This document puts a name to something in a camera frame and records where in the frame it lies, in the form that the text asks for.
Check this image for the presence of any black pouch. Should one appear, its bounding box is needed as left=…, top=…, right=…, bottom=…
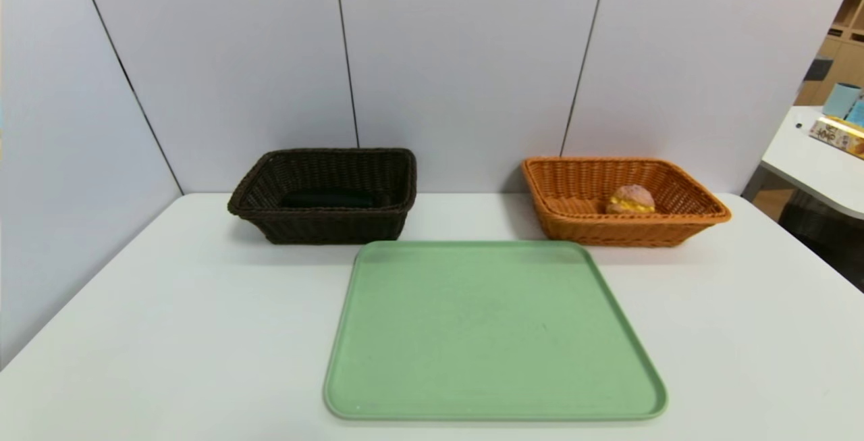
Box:
left=279, top=188, right=376, bottom=210

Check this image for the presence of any cream puff bun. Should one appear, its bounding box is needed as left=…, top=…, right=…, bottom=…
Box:
left=605, top=184, right=656, bottom=215

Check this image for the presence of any dark brown wicker basket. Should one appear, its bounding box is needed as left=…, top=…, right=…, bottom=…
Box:
left=227, top=148, right=417, bottom=246

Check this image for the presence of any orange wicker basket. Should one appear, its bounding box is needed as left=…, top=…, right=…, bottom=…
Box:
left=521, top=156, right=732, bottom=248

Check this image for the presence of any light green plastic tray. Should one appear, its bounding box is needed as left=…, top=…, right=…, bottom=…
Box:
left=323, top=240, right=669, bottom=421

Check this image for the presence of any white side table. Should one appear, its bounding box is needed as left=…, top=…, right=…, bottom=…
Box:
left=742, top=105, right=864, bottom=220

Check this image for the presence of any dark woven bin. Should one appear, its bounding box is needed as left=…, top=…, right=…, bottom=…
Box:
left=780, top=201, right=864, bottom=290

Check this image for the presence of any yellow printed box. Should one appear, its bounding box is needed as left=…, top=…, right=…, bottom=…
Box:
left=809, top=115, right=864, bottom=160

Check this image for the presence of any light blue cup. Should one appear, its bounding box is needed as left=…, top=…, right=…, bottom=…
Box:
left=823, top=82, right=861, bottom=119

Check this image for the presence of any wooden shelf unit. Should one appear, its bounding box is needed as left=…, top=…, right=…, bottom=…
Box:
left=796, top=0, right=864, bottom=107

